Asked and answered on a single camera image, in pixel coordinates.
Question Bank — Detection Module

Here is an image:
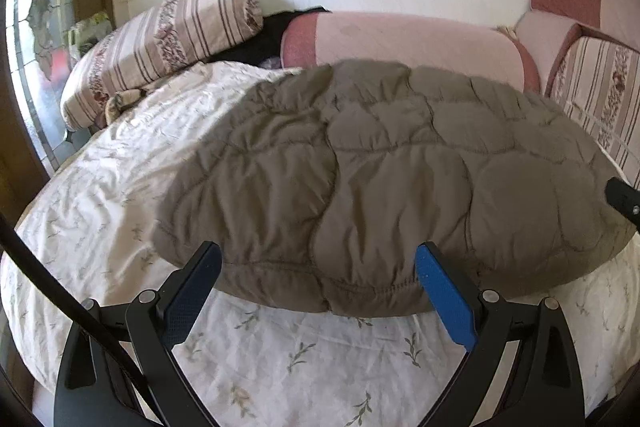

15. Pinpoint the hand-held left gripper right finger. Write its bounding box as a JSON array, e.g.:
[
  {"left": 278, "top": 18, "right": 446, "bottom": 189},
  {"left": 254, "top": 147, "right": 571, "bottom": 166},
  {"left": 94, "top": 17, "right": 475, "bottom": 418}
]
[{"left": 416, "top": 241, "right": 586, "bottom": 427}]

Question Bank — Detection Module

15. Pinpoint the green floral box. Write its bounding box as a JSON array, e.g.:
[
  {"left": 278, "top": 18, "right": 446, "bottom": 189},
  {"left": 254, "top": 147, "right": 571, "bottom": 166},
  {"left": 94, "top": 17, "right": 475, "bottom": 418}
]
[{"left": 70, "top": 11, "right": 116, "bottom": 58}]

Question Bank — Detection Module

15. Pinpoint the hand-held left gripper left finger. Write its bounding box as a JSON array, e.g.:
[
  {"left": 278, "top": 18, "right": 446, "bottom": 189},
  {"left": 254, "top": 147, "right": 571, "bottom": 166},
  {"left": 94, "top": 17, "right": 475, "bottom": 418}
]
[{"left": 54, "top": 241, "right": 223, "bottom": 427}]

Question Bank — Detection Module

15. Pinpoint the black cable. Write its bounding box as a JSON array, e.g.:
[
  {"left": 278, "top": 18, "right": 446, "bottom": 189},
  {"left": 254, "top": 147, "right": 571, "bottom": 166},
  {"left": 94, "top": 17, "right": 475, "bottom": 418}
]
[{"left": 0, "top": 212, "right": 166, "bottom": 427}]

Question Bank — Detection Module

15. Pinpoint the white floral bed sheet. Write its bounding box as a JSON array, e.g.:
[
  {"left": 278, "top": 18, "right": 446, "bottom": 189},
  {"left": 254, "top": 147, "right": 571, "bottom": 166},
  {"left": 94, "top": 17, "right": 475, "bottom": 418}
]
[{"left": 0, "top": 61, "right": 640, "bottom": 427}]

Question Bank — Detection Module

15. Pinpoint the large striped floral cushion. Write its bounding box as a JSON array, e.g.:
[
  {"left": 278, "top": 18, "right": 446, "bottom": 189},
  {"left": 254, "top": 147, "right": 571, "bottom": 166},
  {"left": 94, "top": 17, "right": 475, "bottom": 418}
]
[{"left": 547, "top": 36, "right": 640, "bottom": 188}]

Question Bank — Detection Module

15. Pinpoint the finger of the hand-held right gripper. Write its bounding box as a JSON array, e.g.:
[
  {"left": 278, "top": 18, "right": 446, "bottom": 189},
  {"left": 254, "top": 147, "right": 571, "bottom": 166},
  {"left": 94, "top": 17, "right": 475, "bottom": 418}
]
[{"left": 604, "top": 177, "right": 640, "bottom": 235}]

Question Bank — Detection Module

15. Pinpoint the olive quilted hooded jacket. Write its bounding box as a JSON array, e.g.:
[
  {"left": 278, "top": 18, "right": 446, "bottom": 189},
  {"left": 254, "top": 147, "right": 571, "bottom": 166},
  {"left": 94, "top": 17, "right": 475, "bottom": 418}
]
[{"left": 152, "top": 61, "right": 637, "bottom": 317}]

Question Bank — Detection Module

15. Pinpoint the pink bolster cushion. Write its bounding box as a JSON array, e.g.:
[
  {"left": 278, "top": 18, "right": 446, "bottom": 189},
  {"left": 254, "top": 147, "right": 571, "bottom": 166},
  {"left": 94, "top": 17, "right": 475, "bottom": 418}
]
[{"left": 280, "top": 11, "right": 542, "bottom": 95}]

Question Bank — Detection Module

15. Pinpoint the striped floral pillow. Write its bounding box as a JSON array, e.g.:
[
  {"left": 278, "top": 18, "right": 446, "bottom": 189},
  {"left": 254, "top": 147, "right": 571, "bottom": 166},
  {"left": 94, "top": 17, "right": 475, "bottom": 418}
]
[{"left": 60, "top": 0, "right": 264, "bottom": 131}]

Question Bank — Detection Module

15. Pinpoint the small patterned cloth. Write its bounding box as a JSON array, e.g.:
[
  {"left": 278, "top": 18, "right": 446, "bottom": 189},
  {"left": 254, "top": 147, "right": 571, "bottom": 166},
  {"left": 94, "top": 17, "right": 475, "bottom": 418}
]
[{"left": 104, "top": 88, "right": 148, "bottom": 124}]

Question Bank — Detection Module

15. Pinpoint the stained glass door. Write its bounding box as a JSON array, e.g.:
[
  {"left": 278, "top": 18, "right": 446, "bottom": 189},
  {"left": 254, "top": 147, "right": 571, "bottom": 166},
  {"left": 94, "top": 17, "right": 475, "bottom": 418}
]
[{"left": 5, "top": 0, "right": 116, "bottom": 178}]

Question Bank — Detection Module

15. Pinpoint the black cloth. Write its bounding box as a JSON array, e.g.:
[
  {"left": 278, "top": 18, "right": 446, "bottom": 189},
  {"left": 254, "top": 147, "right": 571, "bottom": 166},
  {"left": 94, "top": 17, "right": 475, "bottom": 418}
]
[{"left": 205, "top": 7, "right": 333, "bottom": 68}]

